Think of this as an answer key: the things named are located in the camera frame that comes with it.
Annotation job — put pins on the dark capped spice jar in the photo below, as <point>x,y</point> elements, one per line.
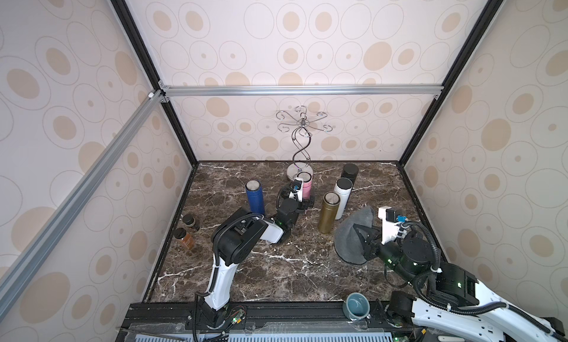
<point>190,223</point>

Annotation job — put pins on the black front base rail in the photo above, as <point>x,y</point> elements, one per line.
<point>270,321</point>

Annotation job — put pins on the teal ceramic mug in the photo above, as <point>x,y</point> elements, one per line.
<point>356,307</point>

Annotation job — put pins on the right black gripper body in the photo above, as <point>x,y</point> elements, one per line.
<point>373,243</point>

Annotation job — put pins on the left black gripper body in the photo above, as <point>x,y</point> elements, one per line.
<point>296,210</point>

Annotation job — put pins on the amber spice jar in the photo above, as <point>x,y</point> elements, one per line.
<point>184,238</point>

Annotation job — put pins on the white thermos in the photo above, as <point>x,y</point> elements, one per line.
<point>342,188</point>

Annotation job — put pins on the left diagonal aluminium rail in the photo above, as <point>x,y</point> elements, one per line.
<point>27,265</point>

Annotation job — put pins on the blue thermos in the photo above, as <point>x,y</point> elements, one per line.
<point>254,192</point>

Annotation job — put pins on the horizontal aluminium rail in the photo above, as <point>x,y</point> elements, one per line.
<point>325,90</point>

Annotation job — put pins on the black thermos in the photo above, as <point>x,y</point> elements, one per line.
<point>350,171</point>

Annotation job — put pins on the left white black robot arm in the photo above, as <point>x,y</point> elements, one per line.
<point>236,238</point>

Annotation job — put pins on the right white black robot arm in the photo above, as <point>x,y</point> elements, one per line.
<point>447,297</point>

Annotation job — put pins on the grey wiping cloth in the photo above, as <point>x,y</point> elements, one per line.
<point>346,242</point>

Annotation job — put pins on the silver wire cup stand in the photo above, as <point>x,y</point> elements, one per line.
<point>301,125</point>

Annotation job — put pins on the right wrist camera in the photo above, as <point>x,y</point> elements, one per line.
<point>392,224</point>

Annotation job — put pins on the pink thermos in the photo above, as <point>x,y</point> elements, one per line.
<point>306,179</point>

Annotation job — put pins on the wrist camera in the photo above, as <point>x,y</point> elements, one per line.
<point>296,189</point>
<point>392,224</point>

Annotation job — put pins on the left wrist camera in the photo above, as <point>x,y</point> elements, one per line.
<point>296,189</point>

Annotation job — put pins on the gold thermos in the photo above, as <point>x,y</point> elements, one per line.
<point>328,212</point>

